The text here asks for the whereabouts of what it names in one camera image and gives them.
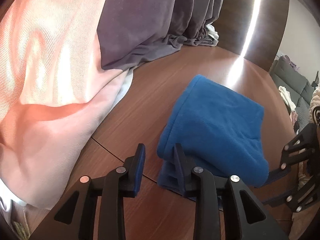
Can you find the grey sofa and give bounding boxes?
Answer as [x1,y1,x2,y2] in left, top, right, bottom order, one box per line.
[270,55,320,135]

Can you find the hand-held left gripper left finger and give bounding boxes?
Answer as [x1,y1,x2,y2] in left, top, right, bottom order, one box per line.
[30,144,146,240]

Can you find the white crumpled cloth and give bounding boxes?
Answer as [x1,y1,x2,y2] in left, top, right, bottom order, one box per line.
[206,24,220,47]

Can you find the blue fleece pants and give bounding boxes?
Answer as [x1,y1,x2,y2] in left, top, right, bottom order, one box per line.
[156,74,270,200]

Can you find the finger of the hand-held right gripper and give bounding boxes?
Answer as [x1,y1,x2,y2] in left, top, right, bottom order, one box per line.
[255,124,320,187]
[262,177,320,213]

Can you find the pink curtain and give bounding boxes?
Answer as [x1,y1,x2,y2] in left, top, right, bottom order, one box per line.
[0,0,130,209]

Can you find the white garment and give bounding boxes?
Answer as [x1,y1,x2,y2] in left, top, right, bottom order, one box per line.
[279,86,297,111]

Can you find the cream plush item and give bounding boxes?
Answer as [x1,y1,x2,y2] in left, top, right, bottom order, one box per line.
[310,87,320,115]

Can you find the yellow fringed cloth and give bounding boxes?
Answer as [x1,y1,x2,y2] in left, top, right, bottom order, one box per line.
[10,210,33,237]

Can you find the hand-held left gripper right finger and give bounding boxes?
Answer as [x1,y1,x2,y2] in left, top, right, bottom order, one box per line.
[174,144,292,240]

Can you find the grey curtain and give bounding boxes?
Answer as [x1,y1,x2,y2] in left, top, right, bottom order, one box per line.
[96,0,227,71]

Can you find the white sheer curtain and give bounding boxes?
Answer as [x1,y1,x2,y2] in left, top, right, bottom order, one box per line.
[0,67,135,228]

